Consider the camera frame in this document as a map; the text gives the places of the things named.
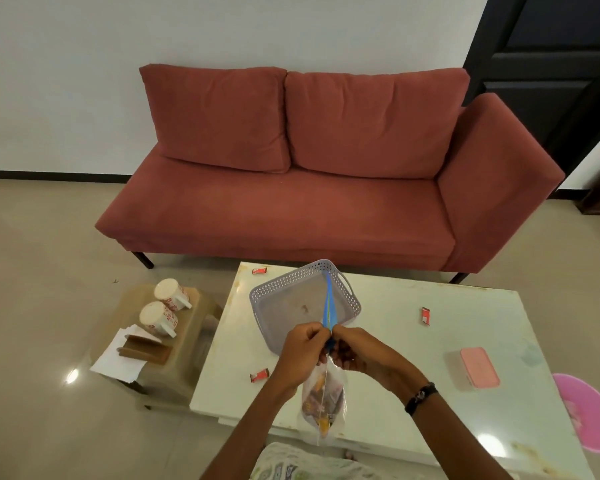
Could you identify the person's right hand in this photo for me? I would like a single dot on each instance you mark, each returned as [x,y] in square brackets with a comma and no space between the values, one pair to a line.
[372,357]

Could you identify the person's left hand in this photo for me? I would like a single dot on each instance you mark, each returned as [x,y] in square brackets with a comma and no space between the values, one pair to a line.
[297,352]

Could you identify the person's right fingers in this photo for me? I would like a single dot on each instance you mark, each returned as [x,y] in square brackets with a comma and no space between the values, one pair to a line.
[344,352]

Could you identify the person's left fingers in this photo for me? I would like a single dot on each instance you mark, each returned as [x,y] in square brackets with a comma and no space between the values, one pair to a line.
[320,339]

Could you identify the clear blue-zip plastic bag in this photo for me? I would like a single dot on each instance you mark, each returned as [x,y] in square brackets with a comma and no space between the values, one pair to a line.
[337,394]

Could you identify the person's right forearm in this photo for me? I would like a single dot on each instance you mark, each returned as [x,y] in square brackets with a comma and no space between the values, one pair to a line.
[455,439]

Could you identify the person's left forearm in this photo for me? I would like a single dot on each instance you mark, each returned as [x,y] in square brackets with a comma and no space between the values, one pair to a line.
[252,429]

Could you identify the grey perforated plastic basket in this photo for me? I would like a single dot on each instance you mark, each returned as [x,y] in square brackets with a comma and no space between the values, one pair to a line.
[290,304]

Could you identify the snack packets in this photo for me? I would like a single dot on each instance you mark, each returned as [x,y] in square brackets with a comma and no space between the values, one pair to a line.
[325,399]

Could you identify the black wristband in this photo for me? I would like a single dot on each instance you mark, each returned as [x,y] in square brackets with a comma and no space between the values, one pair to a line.
[420,397]

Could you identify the white coffee table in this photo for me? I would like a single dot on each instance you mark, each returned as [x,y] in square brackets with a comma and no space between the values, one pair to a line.
[430,394]

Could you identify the patterned light garment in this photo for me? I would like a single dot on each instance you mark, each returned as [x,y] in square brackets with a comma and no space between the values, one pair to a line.
[305,464]

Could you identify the red fabric sofa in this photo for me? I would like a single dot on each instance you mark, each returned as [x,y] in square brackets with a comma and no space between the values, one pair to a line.
[290,214]

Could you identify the pink-lidded plastic box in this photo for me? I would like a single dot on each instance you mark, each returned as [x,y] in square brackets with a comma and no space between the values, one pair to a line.
[475,368]

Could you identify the beige plastic stool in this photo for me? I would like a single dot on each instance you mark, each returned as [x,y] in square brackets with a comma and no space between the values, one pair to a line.
[180,364]

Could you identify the white mug red print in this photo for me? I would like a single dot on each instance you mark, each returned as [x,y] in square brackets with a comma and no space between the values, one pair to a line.
[156,317]
[169,292]

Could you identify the brown cardboard piece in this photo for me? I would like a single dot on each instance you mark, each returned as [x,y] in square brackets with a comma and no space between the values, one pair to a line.
[147,352]

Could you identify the white paper sheets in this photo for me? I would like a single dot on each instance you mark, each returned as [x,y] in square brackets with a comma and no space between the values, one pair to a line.
[112,362]

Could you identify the large red back cushion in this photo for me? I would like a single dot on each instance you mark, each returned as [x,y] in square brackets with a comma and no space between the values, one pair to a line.
[375,122]

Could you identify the small red back cushion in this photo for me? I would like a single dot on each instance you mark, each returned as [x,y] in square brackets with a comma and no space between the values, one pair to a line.
[215,114]

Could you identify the pink plastic bin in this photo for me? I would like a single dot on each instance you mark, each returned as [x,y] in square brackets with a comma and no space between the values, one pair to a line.
[587,414]

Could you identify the dark panelled door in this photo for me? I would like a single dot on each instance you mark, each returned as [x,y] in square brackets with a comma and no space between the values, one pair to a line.
[550,69]

